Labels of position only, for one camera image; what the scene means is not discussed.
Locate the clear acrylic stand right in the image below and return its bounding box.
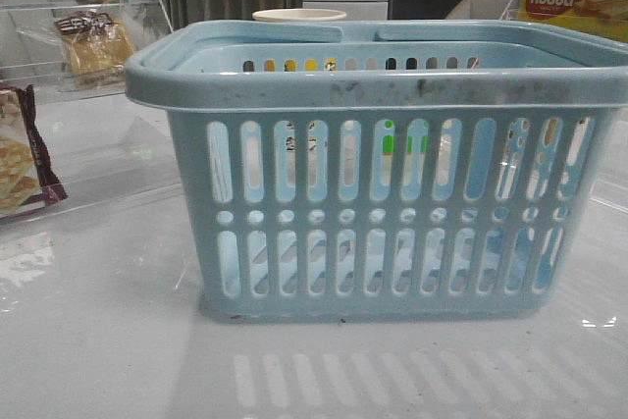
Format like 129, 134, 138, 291
499, 0, 521, 21

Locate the brown cracker package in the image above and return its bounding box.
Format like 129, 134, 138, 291
1, 85, 68, 220

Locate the white paper cup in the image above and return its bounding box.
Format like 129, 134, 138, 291
252, 8, 346, 23

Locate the light blue plastic basket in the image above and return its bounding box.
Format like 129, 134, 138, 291
124, 21, 627, 320

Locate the bread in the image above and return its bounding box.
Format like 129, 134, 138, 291
54, 10, 135, 89

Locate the clear acrylic shelf left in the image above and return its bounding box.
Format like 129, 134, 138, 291
1, 0, 181, 241

